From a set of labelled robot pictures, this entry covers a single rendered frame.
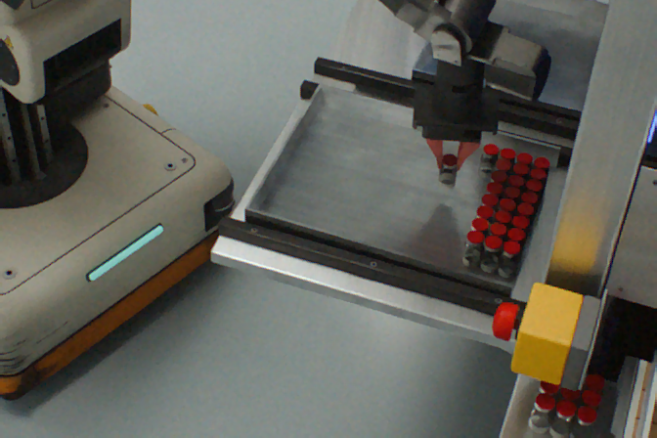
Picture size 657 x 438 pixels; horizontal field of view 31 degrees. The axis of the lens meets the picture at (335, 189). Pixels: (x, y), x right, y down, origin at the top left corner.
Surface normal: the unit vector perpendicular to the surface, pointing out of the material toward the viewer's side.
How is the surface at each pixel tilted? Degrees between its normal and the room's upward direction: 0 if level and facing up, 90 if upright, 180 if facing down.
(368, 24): 0
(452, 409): 0
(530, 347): 90
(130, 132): 0
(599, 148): 90
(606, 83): 90
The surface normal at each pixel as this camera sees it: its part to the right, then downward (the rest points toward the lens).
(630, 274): -0.34, 0.66
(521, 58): -0.06, -0.45
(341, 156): 0.04, -0.71
